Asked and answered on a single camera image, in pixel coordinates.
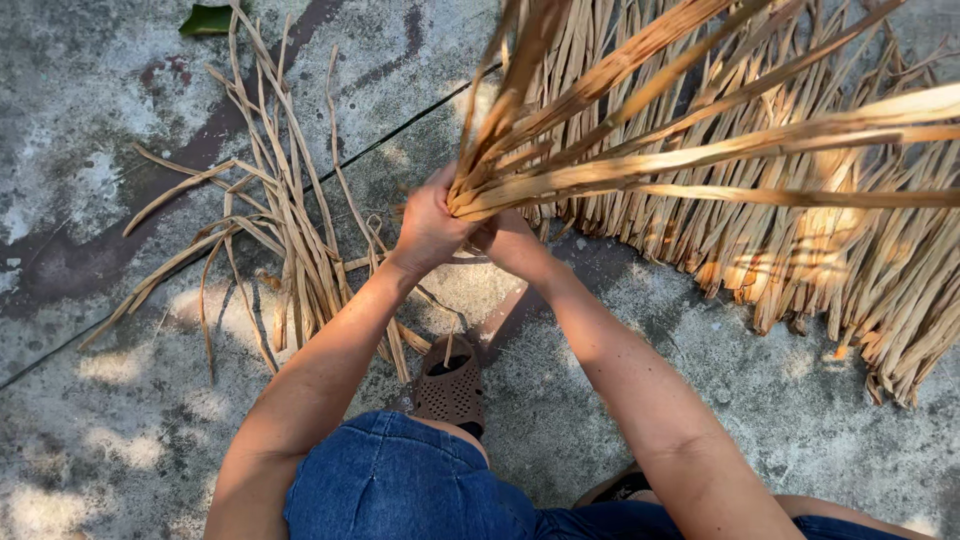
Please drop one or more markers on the bundle of dried reeds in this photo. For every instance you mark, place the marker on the bundle of dried reeds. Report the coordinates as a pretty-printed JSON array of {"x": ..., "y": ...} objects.
[{"x": 675, "y": 127}]

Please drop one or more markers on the green leaf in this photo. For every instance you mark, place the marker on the green leaf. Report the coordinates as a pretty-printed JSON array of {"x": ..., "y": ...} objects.
[{"x": 206, "y": 19}]

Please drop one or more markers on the person's right hand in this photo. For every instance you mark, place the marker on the person's right hand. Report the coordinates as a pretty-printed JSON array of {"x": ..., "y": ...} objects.
[{"x": 510, "y": 240}]

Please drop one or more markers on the person's left fingers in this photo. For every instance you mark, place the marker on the person's left fingers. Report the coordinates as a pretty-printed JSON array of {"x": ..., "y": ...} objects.
[{"x": 448, "y": 193}]

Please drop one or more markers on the person's bare leg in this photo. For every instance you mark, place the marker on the person's bare leg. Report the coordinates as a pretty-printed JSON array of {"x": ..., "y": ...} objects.
[
  {"x": 457, "y": 439},
  {"x": 847, "y": 514}
]

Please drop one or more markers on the blue denim shorts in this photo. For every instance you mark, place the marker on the blue denim shorts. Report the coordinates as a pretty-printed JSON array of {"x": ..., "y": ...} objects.
[{"x": 420, "y": 487}]

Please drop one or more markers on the person's left hand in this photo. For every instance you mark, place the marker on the person's left hand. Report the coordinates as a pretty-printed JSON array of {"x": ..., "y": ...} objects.
[{"x": 429, "y": 229}]

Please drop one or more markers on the large spread heap of reeds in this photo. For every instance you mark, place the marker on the large spread heap of reeds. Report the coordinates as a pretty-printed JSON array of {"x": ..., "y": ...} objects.
[{"x": 787, "y": 247}]

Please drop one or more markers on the loose scattered reed strips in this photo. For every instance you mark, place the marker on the loose scattered reed strips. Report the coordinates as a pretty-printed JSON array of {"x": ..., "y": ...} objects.
[{"x": 285, "y": 225}]

